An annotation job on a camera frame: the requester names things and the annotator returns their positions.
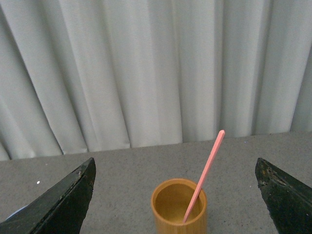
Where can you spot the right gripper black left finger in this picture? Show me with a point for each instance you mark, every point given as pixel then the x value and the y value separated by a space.
pixel 61 209

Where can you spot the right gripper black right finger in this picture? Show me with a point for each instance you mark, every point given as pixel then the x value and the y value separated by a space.
pixel 288 200

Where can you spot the light blue plastic cup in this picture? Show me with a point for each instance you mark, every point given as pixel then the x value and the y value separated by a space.
pixel 15 213

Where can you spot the bamboo chopstick holder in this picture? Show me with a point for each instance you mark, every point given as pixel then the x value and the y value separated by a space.
pixel 169 203

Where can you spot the pink chopstick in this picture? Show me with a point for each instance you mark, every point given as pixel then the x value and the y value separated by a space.
pixel 204 174

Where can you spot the white pleated curtain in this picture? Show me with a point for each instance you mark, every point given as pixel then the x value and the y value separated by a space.
pixel 81 76

